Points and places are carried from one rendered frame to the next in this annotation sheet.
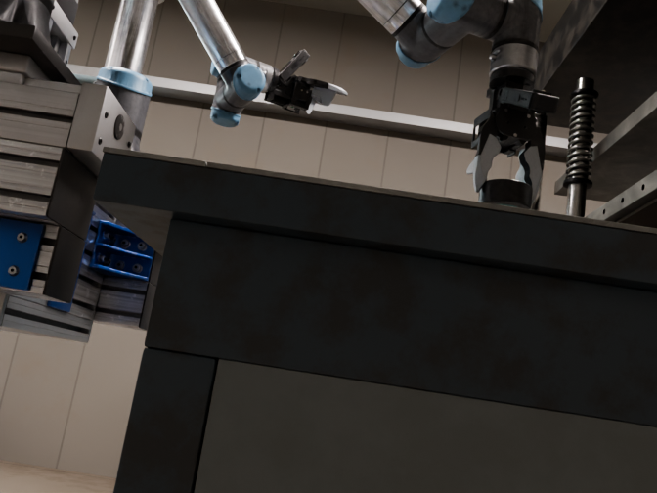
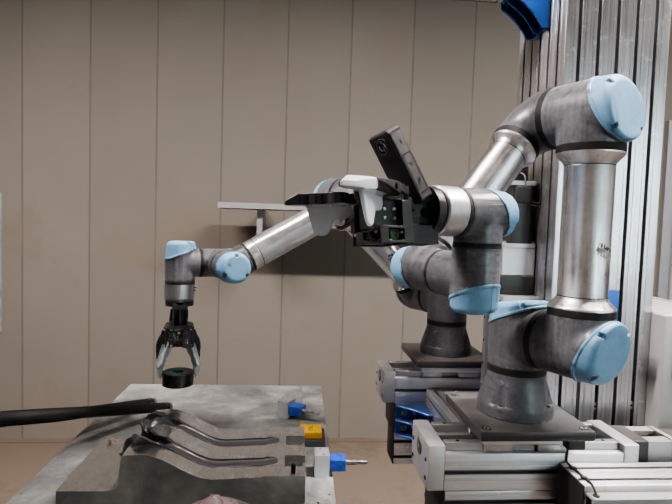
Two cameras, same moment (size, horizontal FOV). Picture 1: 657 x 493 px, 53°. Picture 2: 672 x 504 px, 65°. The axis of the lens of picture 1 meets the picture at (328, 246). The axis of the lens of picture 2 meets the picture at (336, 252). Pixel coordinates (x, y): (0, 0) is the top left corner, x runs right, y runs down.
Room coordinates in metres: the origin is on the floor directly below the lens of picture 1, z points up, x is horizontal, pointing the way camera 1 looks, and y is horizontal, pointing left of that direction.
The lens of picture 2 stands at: (2.36, 0.02, 1.41)
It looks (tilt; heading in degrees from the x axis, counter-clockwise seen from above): 3 degrees down; 174
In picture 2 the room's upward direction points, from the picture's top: 2 degrees clockwise
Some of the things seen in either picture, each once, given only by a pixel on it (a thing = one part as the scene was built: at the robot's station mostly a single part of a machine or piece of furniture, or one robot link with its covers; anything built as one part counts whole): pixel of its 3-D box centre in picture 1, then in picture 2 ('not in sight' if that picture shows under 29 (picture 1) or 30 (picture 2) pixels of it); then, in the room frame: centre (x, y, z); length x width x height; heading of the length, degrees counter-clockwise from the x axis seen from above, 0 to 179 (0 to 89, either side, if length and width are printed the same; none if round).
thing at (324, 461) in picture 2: not in sight; (341, 462); (1.11, 0.17, 0.83); 0.13 x 0.05 x 0.05; 89
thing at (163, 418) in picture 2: not in sight; (201, 438); (1.18, -0.16, 0.92); 0.35 x 0.16 x 0.09; 89
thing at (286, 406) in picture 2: not in sight; (299, 410); (0.76, 0.07, 0.83); 0.13 x 0.05 x 0.05; 61
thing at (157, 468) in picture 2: not in sight; (195, 458); (1.17, -0.18, 0.87); 0.50 x 0.26 x 0.14; 89
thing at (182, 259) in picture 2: (515, 23); (181, 262); (0.98, -0.25, 1.30); 0.09 x 0.08 x 0.11; 110
